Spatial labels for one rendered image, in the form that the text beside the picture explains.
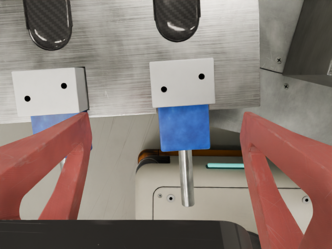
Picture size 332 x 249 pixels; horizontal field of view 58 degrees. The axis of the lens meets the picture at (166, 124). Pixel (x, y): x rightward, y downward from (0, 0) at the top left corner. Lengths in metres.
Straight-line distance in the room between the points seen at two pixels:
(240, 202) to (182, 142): 0.70
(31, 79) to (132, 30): 0.09
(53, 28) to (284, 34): 0.22
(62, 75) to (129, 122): 0.90
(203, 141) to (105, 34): 0.12
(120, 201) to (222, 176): 0.48
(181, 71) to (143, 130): 0.91
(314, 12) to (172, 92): 0.15
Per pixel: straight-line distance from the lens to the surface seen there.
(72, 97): 0.25
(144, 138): 1.15
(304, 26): 0.33
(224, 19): 0.27
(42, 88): 0.26
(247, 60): 0.27
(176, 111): 0.25
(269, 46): 0.34
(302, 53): 0.31
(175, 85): 0.24
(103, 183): 1.22
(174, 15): 0.27
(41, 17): 0.29
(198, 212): 0.93
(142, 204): 0.93
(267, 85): 0.34
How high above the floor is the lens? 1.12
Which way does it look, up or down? 81 degrees down
